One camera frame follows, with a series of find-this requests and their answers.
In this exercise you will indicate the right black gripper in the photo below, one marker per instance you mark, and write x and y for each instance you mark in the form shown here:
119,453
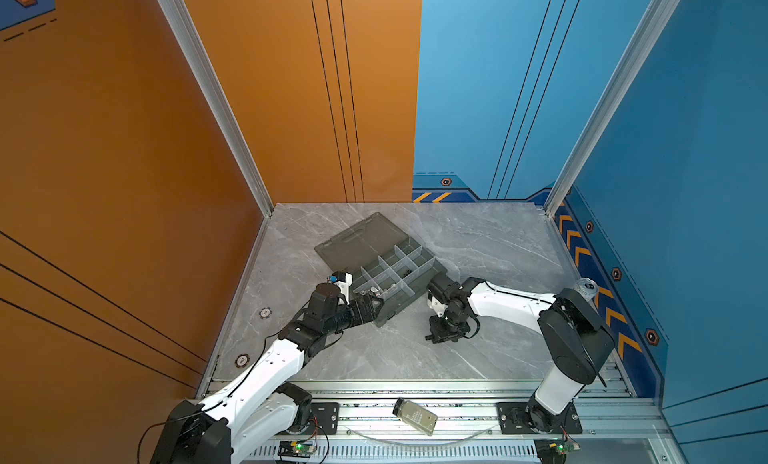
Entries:
438,335

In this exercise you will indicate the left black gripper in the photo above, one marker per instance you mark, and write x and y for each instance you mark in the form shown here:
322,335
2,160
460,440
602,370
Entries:
370,315

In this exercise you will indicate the grey plastic organizer box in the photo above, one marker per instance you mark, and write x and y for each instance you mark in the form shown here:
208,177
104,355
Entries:
379,254

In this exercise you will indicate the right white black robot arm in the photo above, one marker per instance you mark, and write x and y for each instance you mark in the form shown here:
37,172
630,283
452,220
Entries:
578,341

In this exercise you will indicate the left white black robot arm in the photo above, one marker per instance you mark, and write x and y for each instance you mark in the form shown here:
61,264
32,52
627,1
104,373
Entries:
227,426

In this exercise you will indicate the silver drink can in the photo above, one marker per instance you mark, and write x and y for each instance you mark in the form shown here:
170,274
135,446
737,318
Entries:
587,288

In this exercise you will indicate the left green circuit board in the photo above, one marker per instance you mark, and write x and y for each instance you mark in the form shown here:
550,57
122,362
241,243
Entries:
295,451

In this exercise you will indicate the right circuit board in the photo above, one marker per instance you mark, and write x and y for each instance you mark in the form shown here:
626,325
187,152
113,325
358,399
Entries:
555,452

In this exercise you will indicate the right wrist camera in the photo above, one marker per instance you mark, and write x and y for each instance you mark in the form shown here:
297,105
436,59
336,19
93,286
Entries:
436,305

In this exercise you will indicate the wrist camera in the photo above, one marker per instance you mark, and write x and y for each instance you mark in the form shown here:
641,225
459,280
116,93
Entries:
436,305
343,281

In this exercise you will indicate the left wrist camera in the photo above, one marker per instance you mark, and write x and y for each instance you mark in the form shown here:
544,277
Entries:
343,281

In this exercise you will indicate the small glass jar on rail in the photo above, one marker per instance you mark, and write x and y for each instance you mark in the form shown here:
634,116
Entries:
416,416

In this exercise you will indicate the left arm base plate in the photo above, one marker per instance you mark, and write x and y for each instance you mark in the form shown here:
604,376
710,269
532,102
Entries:
323,414

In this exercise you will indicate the aluminium front rail frame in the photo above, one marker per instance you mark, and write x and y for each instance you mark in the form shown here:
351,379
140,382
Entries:
439,421

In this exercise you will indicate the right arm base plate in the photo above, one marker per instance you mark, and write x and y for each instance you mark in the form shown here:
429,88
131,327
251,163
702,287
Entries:
532,418

